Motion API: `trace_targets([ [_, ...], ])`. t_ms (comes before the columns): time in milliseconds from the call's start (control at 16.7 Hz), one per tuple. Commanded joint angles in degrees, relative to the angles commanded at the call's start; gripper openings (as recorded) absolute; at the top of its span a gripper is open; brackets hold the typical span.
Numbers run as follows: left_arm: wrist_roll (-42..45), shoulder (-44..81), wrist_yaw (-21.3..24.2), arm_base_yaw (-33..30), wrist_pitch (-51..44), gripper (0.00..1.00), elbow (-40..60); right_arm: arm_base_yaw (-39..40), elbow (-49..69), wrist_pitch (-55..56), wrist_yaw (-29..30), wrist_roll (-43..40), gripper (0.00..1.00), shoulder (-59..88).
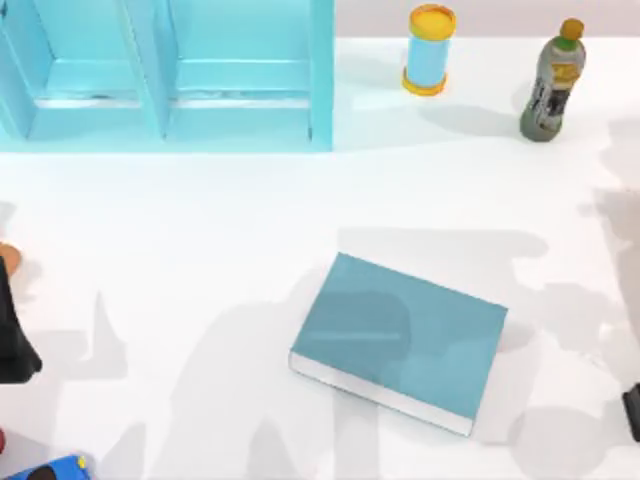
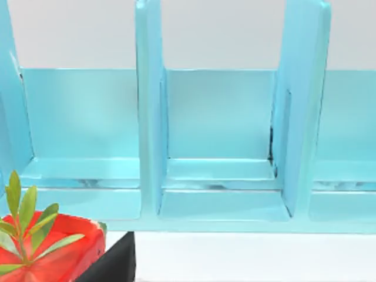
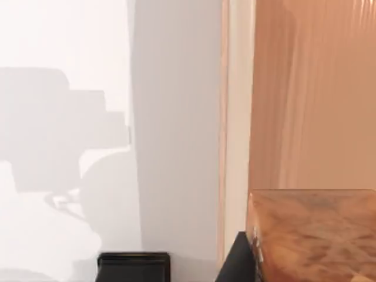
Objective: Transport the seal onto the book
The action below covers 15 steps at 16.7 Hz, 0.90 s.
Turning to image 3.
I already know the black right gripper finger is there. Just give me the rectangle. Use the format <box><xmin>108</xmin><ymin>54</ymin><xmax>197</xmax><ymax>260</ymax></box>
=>
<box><xmin>216</xmin><ymin>231</ymin><xmax>260</xmax><ymax>282</ymax></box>

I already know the brown marbled block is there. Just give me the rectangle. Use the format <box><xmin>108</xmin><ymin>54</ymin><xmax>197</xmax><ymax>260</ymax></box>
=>
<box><xmin>246</xmin><ymin>187</ymin><xmax>376</xmax><ymax>282</ymax></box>

